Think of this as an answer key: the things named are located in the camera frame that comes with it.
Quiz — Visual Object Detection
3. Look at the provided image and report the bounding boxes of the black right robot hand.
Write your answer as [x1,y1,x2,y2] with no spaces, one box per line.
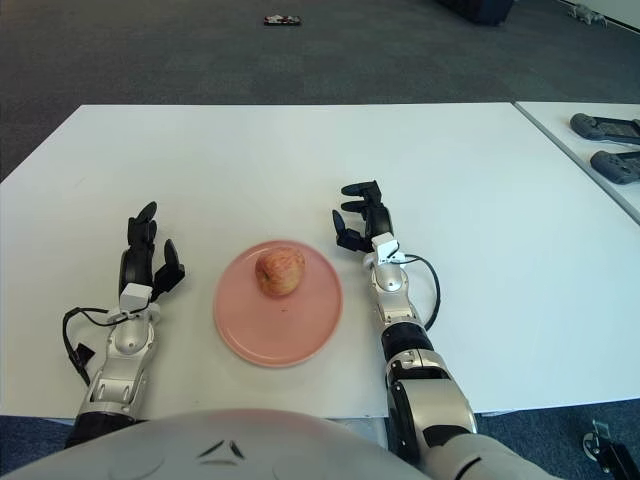
[331,179,401,265]

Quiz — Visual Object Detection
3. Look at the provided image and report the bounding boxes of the pink round plate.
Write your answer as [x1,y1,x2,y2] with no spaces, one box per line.
[212,239,345,370]

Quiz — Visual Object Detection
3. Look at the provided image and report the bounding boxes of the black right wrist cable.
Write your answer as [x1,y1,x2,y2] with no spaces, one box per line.
[397,253,442,331]

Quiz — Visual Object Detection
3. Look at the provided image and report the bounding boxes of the grey handheld controller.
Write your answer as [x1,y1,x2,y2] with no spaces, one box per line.
[569,113,640,147]
[589,151,640,186]

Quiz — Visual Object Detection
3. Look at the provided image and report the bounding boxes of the red yellow apple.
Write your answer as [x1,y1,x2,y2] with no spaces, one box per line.
[254,249,307,299]

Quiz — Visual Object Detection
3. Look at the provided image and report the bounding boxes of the white neighbouring table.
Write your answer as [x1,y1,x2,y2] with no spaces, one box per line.
[514,101,640,224]

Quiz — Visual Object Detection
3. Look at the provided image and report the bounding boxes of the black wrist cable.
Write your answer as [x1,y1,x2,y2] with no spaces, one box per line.
[61,305,134,386]
[397,253,442,331]

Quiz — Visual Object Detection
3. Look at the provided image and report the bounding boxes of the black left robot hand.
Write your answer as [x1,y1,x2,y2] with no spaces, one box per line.
[118,201,187,311]

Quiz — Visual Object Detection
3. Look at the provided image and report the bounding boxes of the silver robot torso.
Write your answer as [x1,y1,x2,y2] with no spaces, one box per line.
[0,407,426,480]

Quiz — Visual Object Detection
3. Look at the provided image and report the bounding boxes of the small grey floor toy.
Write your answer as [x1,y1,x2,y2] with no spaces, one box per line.
[567,3,609,26]

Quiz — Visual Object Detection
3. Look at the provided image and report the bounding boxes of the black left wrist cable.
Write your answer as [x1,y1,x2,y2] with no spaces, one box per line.
[61,305,134,386]

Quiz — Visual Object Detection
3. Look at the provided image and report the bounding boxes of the dark blue bulky object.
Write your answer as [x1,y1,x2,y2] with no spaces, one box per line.
[434,0,516,26]

